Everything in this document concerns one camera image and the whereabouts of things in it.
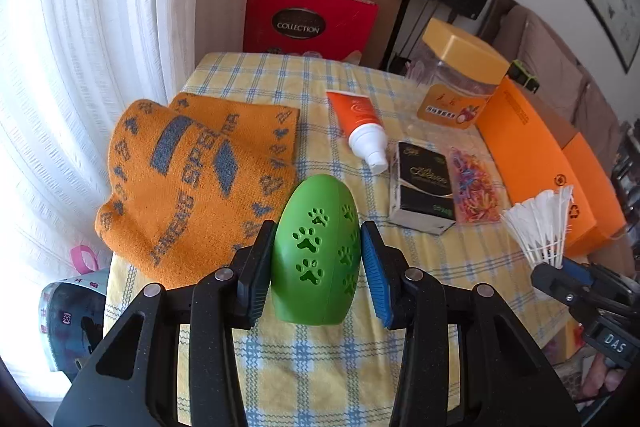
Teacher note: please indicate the green portable device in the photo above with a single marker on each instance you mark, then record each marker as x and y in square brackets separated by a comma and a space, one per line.
[524, 76]

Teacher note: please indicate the clear jar with yellow lid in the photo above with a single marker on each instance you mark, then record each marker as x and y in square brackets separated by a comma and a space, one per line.
[462, 57]

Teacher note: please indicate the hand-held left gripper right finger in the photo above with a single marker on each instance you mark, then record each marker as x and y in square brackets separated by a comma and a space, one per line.
[374, 279]

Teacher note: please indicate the orange tube with white cap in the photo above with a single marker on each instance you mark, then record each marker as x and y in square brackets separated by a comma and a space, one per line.
[356, 114]

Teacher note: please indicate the white curtain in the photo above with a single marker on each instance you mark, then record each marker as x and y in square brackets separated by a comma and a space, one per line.
[100, 57]

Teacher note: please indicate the bag of colourful rubber bands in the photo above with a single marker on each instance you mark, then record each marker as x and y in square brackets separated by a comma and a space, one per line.
[474, 187]

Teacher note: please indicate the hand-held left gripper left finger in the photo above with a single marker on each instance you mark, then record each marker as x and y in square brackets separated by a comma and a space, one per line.
[259, 279]

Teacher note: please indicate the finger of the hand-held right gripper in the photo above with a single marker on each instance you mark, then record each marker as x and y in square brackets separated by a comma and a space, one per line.
[557, 279]
[585, 272]

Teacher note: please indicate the orange cardboard box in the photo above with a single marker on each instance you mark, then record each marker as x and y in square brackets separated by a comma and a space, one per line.
[530, 147]

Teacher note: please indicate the yellow checked tablecloth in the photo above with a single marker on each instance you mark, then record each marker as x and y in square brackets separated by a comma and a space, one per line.
[310, 372]

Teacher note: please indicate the white feather shuttlecock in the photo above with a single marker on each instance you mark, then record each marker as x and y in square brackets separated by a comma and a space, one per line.
[542, 227]

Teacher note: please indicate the black speaker stand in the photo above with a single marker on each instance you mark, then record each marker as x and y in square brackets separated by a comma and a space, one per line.
[400, 32]

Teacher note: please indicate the large brown cardboard box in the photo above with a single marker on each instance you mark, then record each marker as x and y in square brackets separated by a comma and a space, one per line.
[387, 22]

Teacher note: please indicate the black tissue pack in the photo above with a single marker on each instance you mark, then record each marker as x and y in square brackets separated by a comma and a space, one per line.
[422, 187]

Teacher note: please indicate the bright red gift bag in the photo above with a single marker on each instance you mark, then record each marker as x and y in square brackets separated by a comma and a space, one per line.
[310, 22]

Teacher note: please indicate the green paw-print egg toy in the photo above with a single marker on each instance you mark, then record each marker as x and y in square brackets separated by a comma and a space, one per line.
[315, 277]

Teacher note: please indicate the orange and grey knitted towel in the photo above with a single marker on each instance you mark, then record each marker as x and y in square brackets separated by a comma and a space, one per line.
[190, 187]

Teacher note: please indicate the cluttered dark shelf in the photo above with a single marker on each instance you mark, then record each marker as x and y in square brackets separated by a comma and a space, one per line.
[627, 167]

